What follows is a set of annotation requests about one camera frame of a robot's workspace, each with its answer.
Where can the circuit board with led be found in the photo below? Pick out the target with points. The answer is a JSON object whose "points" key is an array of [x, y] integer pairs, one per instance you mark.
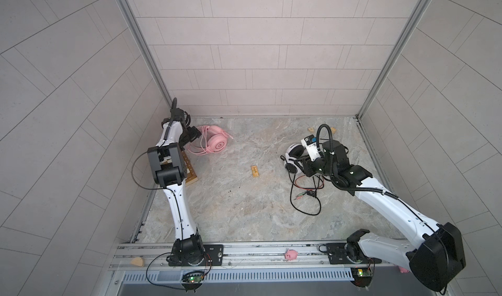
{"points": [[362, 277], [192, 280]]}

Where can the white black headphones with cable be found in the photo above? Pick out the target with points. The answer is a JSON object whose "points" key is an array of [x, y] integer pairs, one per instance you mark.
{"points": [[292, 160]]}

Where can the pink headphones with cable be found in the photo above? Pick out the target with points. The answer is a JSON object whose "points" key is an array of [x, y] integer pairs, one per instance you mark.
{"points": [[213, 139]]}

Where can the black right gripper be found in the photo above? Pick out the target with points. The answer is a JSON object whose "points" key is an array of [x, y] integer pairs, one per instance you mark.
{"points": [[307, 163]]}

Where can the right circuit board with led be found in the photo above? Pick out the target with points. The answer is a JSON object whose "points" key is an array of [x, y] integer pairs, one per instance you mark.
{"points": [[362, 277]]}

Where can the wooden folding chess board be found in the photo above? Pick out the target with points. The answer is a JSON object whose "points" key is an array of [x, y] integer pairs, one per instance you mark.
{"points": [[191, 174]]}

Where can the pink pig toy centre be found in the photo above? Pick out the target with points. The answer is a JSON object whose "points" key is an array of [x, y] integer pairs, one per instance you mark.
{"points": [[291, 255]]}

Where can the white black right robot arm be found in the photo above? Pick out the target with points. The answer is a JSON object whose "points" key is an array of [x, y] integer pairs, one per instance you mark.
{"points": [[433, 252]]}

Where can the small printed wooden block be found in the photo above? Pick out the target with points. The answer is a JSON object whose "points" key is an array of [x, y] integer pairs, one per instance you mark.
{"points": [[255, 172]]}

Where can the beige wooden piece on rail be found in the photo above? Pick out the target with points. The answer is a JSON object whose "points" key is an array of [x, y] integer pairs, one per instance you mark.
{"points": [[137, 262]]}

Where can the left circuit board with led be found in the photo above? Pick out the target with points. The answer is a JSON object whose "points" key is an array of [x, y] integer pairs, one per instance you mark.
{"points": [[192, 280]]}

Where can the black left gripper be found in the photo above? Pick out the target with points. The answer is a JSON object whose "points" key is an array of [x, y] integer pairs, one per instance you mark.
{"points": [[192, 131]]}

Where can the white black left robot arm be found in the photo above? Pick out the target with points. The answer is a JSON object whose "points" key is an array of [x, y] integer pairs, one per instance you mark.
{"points": [[169, 171]]}

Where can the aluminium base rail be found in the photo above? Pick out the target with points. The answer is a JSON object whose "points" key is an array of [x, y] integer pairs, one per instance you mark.
{"points": [[247, 262]]}

